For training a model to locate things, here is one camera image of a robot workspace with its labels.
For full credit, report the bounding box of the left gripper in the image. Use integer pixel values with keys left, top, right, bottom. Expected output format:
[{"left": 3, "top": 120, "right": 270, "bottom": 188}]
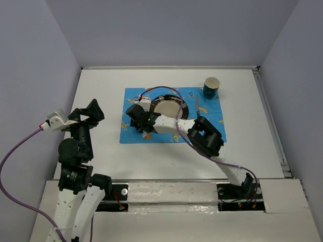
[{"left": 67, "top": 97, "right": 105, "bottom": 158}]

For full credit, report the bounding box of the black rimmed dinner plate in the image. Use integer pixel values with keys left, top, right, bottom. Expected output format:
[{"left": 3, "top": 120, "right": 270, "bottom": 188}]
[{"left": 149, "top": 94, "right": 189, "bottom": 119}]

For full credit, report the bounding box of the metal knife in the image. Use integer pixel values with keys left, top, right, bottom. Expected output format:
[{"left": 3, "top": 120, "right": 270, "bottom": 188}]
[{"left": 195, "top": 95, "right": 200, "bottom": 117}]

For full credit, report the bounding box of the blue space print placemat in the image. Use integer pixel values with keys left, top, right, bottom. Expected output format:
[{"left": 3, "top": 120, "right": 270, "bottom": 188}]
[{"left": 120, "top": 87, "right": 227, "bottom": 144}]

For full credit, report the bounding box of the teal mug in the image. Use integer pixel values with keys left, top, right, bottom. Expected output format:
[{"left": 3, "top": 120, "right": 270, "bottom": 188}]
[{"left": 203, "top": 77, "right": 220, "bottom": 99}]

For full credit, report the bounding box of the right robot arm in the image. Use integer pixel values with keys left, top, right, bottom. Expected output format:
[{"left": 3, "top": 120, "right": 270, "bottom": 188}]
[{"left": 126, "top": 104, "right": 258, "bottom": 199}]

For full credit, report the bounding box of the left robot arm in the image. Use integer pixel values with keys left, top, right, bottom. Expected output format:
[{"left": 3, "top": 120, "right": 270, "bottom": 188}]
[{"left": 46, "top": 99, "right": 112, "bottom": 241}]

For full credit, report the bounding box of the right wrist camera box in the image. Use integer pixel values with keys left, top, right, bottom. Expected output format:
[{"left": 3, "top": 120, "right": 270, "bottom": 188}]
[{"left": 138, "top": 97, "right": 151, "bottom": 111}]

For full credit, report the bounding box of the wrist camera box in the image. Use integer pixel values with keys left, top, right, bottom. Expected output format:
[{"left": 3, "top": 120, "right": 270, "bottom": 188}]
[
  {"left": 138, "top": 97, "right": 151, "bottom": 111},
  {"left": 47, "top": 109, "right": 78, "bottom": 131}
]

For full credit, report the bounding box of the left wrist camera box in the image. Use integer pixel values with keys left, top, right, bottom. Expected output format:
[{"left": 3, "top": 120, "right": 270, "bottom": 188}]
[{"left": 47, "top": 109, "right": 78, "bottom": 131}]

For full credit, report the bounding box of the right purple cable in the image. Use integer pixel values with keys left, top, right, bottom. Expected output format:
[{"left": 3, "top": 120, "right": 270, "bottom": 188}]
[{"left": 139, "top": 86, "right": 259, "bottom": 205}]

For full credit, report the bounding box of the purple cable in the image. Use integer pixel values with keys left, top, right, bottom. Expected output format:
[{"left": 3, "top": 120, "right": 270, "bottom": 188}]
[
  {"left": 139, "top": 86, "right": 259, "bottom": 205},
  {"left": 0, "top": 125, "right": 94, "bottom": 242}
]

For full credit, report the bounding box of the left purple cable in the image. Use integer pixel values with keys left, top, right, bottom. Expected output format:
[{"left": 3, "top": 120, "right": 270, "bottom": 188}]
[{"left": 0, "top": 125, "right": 94, "bottom": 242}]

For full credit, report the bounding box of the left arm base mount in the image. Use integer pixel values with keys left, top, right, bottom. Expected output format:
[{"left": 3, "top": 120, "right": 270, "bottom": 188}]
[{"left": 96, "top": 183, "right": 129, "bottom": 212}]

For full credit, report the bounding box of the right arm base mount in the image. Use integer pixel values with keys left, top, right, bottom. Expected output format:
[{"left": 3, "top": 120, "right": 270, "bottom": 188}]
[{"left": 217, "top": 183, "right": 265, "bottom": 212}]

